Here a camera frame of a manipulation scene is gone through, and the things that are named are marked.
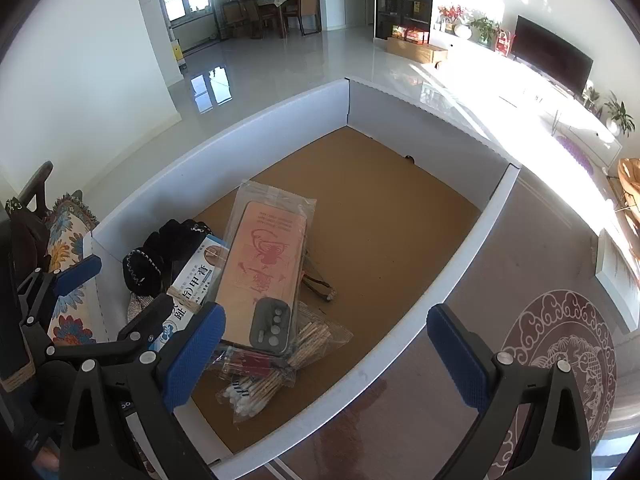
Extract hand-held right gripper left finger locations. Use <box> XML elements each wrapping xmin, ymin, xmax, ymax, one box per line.
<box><xmin>72</xmin><ymin>302</ymin><xmax>227</xmax><ymax>480</ymax></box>

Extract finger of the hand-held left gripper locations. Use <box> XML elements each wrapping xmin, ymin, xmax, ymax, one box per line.
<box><xmin>17</xmin><ymin>255</ymin><xmax>103</xmax><ymax>311</ymax></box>
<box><xmin>47</xmin><ymin>294</ymin><xmax>173</xmax><ymax>361</ymax></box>

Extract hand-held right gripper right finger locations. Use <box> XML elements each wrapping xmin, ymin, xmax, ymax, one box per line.
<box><xmin>427</xmin><ymin>304</ymin><xmax>608</xmax><ymax>480</ymax></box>

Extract rhinestone bow hair clip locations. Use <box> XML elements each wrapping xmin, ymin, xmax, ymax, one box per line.
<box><xmin>125</xmin><ymin>292</ymin><xmax>152</xmax><ymax>327</ymax></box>

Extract tan rubber band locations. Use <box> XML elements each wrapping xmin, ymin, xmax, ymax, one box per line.
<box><xmin>167</xmin><ymin>285</ymin><xmax>202</xmax><ymax>307</ymax></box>

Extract blue white medicine box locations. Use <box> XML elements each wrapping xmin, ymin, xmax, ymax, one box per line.
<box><xmin>150</xmin><ymin>234</ymin><xmax>231</xmax><ymax>356</ymax></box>

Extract black velvet cloth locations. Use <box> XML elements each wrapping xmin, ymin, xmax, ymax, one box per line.
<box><xmin>142</xmin><ymin>218</ymin><xmax>211</xmax><ymax>261</ymax></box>

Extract bagged phone cases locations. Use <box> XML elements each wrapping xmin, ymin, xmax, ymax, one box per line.
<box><xmin>220</xmin><ymin>180</ymin><xmax>318</xmax><ymax>361</ymax></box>

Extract bagged wooden swab bundle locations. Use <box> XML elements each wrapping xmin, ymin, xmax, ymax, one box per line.
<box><xmin>215</xmin><ymin>302</ymin><xmax>355</xmax><ymax>425</ymax></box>

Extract white cardboard box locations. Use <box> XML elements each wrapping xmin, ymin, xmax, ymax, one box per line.
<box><xmin>90</xmin><ymin>77</ymin><xmax>521</xmax><ymax>480</ymax></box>

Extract floral cushion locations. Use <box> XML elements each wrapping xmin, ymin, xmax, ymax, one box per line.
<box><xmin>42</xmin><ymin>190</ymin><xmax>101</xmax><ymax>346</ymax></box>

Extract dark wooden chair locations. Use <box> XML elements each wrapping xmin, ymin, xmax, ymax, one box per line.
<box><xmin>5</xmin><ymin>160</ymin><xmax>55</xmax><ymax>241</ymax></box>

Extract white flat box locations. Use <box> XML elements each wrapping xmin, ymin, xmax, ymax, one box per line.
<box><xmin>595</xmin><ymin>227</ymin><xmax>640</xmax><ymax>333</ymax></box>

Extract orange lounge chair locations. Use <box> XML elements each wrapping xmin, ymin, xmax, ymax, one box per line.
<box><xmin>617</xmin><ymin>157</ymin><xmax>640</xmax><ymax>211</ymax></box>

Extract white television cabinet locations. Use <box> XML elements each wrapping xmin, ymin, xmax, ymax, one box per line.
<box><xmin>430</xmin><ymin>27</ymin><xmax>623</xmax><ymax>167</ymax></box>

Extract green plant in white pot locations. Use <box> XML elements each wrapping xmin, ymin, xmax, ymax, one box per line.
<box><xmin>602</xmin><ymin>91</ymin><xmax>636</xmax><ymax>137</ymax></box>

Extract wooden dining chair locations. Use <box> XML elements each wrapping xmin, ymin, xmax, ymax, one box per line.
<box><xmin>297</xmin><ymin>0</ymin><xmax>322</xmax><ymax>37</ymax></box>
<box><xmin>222</xmin><ymin>0</ymin><xmax>247</xmax><ymax>39</ymax></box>

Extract brown cardboard carton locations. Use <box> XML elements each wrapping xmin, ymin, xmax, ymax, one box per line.
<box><xmin>386</xmin><ymin>37</ymin><xmax>449</xmax><ymax>64</ymax></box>

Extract black television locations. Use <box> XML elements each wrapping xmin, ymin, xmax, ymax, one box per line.
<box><xmin>512</xmin><ymin>15</ymin><xmax>595</xmax><ymax>96</ymax></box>

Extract red gift boxes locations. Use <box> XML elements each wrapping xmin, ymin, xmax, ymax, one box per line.
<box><xmin>391</xmin><ymin>25</ymin><xmax>431</xmax><ymax>43</ymax></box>

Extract leafy green plant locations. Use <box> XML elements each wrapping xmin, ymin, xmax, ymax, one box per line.
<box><xmin>470</xmin><ymin>12</ymin><xmax>501</xmax><ymax>46</ymax></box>

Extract red flower bouquet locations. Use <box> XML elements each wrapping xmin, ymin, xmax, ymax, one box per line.
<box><xmin>437</xmin><ymin>4</ymin><xmax>473</xmax><ymax>36</ymax></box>

